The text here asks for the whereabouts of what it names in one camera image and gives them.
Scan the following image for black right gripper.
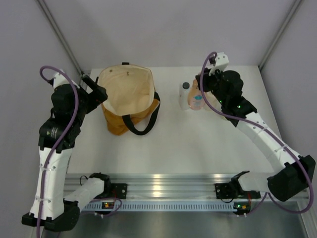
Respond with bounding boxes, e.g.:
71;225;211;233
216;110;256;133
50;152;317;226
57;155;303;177
196;65;228;106

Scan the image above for pink capped orange bottle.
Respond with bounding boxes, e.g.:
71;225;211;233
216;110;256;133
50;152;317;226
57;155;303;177
188;80;205;111

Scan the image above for white bottle dark cap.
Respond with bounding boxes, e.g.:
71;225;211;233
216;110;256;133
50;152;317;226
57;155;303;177
179;82;191;111

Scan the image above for tan canvas bag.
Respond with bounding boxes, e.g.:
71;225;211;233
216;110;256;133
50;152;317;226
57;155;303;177
98;63;160;136

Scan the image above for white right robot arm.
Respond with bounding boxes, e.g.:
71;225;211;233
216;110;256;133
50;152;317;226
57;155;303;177
195;68;316;202

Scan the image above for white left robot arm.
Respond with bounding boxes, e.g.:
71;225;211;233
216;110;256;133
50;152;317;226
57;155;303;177
22;73;112;232

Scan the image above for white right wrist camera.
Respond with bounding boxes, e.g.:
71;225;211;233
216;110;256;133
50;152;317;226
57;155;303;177
209;52;229;76

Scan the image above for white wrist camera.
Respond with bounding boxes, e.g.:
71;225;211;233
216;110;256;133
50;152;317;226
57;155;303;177
53;72;77;89
209;52;229;76

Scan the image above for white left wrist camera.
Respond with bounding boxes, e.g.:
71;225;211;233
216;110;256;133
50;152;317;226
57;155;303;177
53;72;77;89

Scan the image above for black bag strap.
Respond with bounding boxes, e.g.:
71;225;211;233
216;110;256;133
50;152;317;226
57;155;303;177
122;91;161;136

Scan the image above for left aluminium frame post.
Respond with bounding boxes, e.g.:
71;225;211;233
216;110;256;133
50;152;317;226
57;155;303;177
35;0;91;75

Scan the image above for aluminium frame post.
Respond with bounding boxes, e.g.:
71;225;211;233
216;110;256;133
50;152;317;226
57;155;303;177
35;0;91;75
258;0;304;72

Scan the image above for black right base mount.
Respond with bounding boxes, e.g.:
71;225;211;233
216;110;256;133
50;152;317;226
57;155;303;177
214;182;261;200

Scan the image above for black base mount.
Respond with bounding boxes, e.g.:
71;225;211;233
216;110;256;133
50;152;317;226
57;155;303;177
214;182;261;200
108;183;128;199

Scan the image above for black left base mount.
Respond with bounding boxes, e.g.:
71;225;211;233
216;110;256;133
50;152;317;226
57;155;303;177
108;183;128;199

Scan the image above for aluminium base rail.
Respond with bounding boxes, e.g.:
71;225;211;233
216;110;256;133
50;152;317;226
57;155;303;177
42;173;310;212

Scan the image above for right aluminium frame post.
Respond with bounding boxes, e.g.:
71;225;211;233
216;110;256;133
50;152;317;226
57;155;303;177
258;0;304;72

